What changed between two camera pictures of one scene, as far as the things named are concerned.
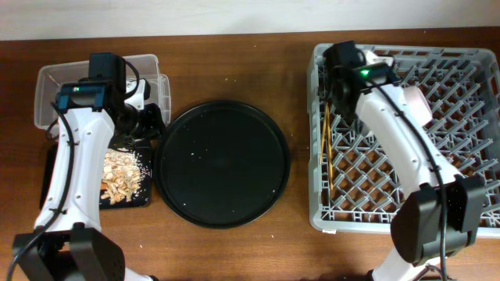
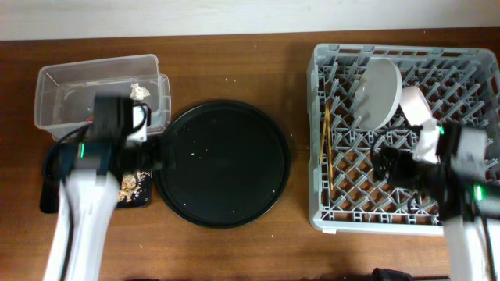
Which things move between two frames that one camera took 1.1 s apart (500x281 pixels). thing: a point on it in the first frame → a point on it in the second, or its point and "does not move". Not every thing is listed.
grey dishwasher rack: (354, 187) does not move
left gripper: (156, 128) → (156, 158)
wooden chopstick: (330, 146) does not move
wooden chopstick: (323, 132) does not move
